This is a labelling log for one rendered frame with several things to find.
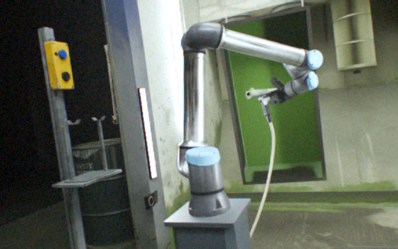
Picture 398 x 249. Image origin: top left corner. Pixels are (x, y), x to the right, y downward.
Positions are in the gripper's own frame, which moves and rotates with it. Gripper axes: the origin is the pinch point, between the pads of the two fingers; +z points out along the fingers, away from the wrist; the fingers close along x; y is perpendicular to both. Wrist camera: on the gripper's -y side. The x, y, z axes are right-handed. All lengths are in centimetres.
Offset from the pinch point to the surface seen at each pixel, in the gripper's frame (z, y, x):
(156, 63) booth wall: 70, -53, -21
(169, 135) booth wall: 85, 1, -16
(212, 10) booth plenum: 93, -123, 84
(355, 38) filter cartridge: -5, -44, 149
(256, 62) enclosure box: 28, -36, 42
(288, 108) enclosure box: 25, 5, 60
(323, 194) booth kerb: 53, 86, 113
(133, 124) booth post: 69, -9, -53
